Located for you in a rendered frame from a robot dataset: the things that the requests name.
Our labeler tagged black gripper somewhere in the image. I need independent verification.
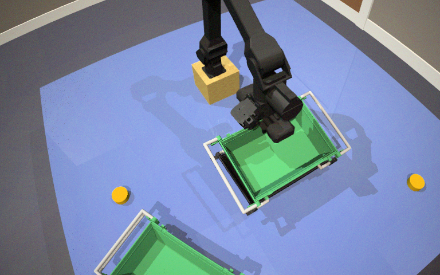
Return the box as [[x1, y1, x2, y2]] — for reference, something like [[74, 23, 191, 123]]
[[236, 84, 294, 143]]

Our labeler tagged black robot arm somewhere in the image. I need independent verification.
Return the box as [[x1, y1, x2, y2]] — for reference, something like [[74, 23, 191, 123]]
[[196, 0, 303, 130]]

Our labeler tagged yellow cylinder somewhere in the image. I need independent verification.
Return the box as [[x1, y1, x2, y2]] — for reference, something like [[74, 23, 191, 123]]
[[407, 174, 425, 191], [112, 187, 129, 205]]

